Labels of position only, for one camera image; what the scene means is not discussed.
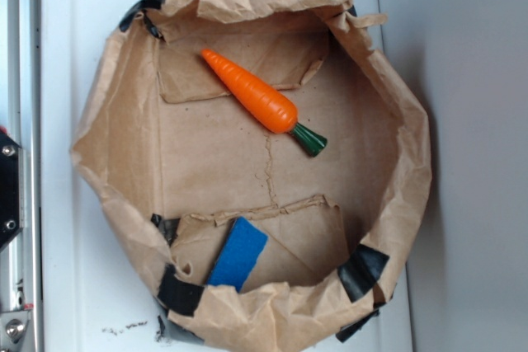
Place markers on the brown paper bag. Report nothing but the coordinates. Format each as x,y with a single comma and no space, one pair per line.
174,159

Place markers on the black bracket on rail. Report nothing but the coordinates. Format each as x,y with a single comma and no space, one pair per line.
10,189

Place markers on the white plastic tray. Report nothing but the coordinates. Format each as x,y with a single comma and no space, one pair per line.
93,298

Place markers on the blue sponge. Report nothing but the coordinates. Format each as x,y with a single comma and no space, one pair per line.
238,256

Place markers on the aluminium frame rail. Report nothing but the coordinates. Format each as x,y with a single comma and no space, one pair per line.
22,327

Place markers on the orange plastic toy carrot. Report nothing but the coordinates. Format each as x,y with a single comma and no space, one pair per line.
267,105

